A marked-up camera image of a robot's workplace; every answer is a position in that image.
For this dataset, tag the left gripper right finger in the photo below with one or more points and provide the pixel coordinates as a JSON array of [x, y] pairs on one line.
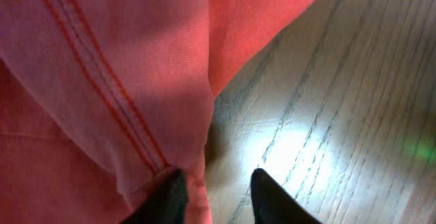
[[273, 205]]

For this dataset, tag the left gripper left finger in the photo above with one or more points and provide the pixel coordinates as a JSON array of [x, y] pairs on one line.
[[165, 206]]

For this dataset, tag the red t-shirt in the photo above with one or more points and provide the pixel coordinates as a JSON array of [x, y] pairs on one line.
[[103, 100]]

